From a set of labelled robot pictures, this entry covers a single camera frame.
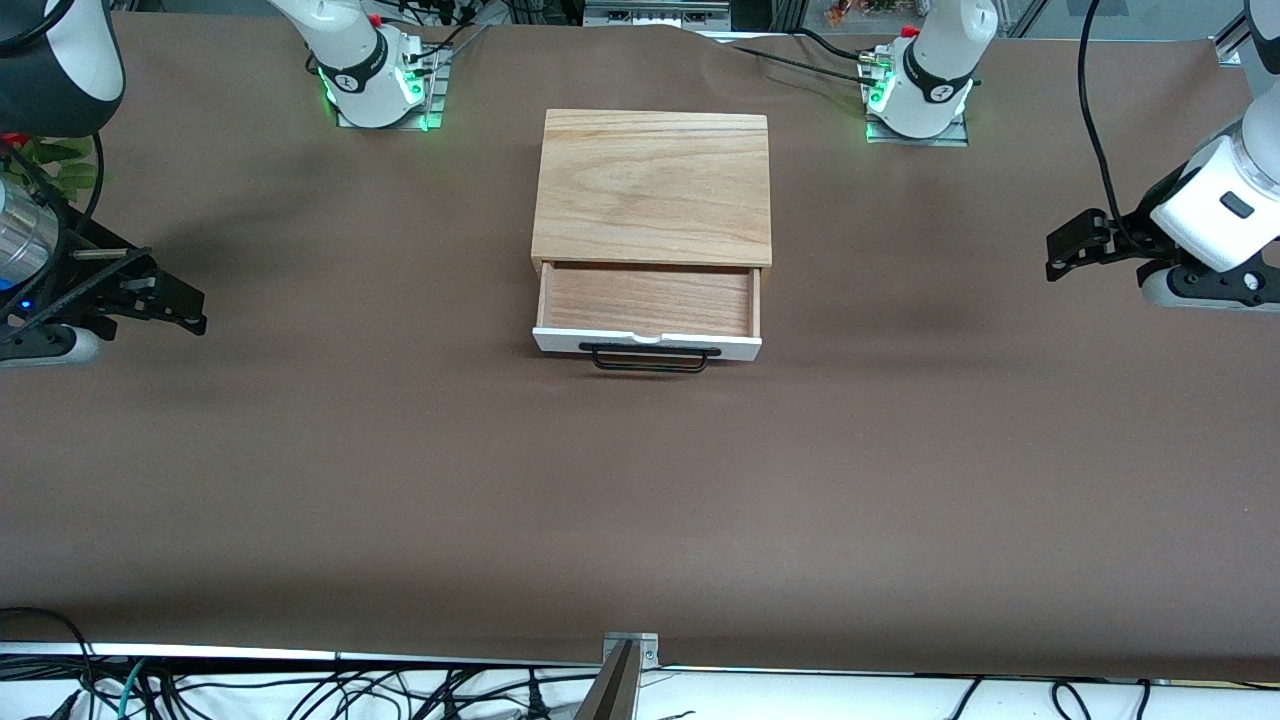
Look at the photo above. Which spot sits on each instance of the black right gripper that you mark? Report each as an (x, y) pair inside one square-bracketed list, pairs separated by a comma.
[(68, 272)]

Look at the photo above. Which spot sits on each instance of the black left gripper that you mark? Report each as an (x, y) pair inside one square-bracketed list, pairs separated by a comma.
[(1136, 237)]

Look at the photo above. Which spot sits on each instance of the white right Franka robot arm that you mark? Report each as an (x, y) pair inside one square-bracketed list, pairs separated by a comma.
[(370, 70)]

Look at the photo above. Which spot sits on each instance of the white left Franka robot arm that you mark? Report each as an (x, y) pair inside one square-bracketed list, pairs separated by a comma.
[(930, 70)]

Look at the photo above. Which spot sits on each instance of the wooden drawer cabinet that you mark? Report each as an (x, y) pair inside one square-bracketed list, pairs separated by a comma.
[(650, 180)]

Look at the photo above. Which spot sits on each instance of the red roses with green leaves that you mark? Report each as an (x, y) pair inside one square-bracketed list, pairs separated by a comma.
[(65, 170)]

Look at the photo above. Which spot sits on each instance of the brown table cover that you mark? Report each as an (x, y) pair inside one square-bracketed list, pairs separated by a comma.
[(300, 480)]

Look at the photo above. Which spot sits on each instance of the grey background device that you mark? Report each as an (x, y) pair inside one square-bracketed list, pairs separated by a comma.
[(655, 14)]

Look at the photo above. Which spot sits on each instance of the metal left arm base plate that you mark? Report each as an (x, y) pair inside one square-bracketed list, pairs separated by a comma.
[(900, 139)]

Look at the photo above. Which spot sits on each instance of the aluminium frame profile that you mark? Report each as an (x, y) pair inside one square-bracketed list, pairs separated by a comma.
[(1235, 40)]

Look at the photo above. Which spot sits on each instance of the aluminium table edge rail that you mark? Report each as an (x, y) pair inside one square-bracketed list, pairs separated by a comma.
[(300, 655)]

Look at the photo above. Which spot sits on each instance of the brown camera mount pole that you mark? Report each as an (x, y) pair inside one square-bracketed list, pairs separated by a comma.
[(612, 690)]

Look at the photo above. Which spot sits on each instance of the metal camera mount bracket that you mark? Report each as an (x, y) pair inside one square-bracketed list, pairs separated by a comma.
[(645, 648)]

